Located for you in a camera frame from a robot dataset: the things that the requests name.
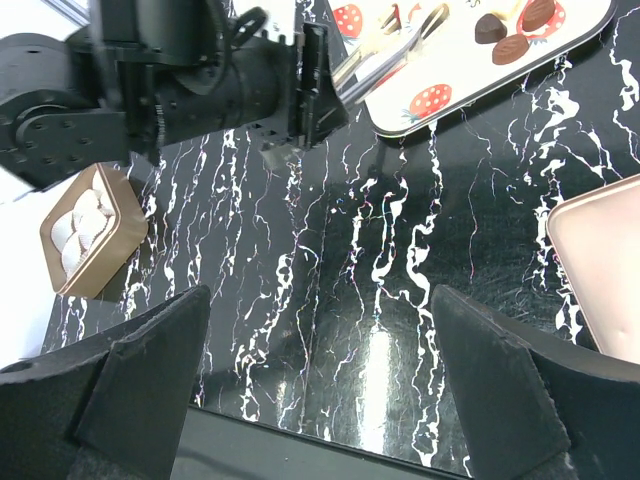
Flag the rose gold tin lid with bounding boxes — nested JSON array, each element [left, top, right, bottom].
[[546, 175, 640, 363]]

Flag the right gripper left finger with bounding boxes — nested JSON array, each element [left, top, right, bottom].
[[1, 285, 210, 479]]

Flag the metal tongs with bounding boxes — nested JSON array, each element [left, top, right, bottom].
[[332, 3, 450, 110]]

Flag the brown oval chocolate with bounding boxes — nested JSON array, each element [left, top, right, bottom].
[[492, 34, 530, 65]]

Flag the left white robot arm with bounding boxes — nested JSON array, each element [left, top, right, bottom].
[[1, 1, 349, 191]]

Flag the dark heart chocolate lower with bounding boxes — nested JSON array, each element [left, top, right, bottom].
[[474, 13, 508, 45]]

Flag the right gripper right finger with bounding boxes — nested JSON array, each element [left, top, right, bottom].
[[431, 285, 639, 479]]

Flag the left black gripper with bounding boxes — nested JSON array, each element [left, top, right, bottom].
[[234, 22, 349, 150]]

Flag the gold tin box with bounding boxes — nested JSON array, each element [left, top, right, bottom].
[[40, 164, 148, 298]]

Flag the strawberry print tray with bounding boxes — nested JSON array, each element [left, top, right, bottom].
[[327, 0, 619, 139]]

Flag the white chocolate middle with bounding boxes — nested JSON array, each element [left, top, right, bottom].
[[489, 0, 522, 21]]

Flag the brown leaf chocolate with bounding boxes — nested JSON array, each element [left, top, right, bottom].
[[521, 0, 556, 32]]

